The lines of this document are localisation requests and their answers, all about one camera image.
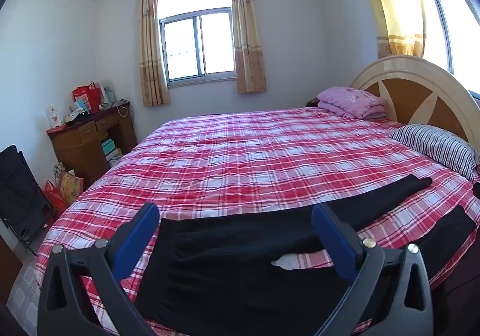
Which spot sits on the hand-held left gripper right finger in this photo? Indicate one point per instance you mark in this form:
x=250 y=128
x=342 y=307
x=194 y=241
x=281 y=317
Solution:
x=333 y=242

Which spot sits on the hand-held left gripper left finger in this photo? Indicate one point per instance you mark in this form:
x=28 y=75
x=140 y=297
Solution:
x=138 y=240

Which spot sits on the black pants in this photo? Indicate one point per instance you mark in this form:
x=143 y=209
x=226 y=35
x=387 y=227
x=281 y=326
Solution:
x=225 y=253

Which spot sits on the patterned paper bag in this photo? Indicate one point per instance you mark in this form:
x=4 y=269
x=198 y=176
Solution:
x=71 y=188

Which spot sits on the red plastic bag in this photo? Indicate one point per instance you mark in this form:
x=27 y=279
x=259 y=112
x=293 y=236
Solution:
x=54 y=199

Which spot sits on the stack of teal boxes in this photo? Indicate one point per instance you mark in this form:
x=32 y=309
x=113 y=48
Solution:
x=110 y=150

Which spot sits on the brown wooden desk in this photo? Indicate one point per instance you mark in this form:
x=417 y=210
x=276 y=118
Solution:
x=80 y=148

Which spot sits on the red plaid bed sheet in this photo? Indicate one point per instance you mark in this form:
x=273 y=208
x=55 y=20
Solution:
x=243 y=156

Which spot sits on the black folding chair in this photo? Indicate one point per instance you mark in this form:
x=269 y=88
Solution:
x=18 y=186

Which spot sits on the striped pillow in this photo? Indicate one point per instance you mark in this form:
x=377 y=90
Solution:
x=438 y=144

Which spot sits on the pink folded quilt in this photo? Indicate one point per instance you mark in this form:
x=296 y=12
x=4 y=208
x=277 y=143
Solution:
x=352 y=99

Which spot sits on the white card box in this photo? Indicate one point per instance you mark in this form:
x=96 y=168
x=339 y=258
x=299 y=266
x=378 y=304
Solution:
x=54 y=116

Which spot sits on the red gift bag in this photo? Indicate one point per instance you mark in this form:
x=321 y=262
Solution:
x=88 y=96

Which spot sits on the cream and brown headboard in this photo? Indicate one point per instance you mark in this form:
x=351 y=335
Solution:
x=405 y=96

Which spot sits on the beige floral curtain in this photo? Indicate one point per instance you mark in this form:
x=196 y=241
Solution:
x=247 y=39
x=152 y=58

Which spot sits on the small sliding window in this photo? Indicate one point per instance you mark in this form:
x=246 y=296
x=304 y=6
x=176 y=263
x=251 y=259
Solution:
x=180 y=47

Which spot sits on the large window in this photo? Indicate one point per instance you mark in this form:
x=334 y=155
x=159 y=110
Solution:
x=461 y=39

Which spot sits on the yellow patterned curtain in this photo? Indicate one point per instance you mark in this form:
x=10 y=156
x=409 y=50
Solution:
x=397 y=2

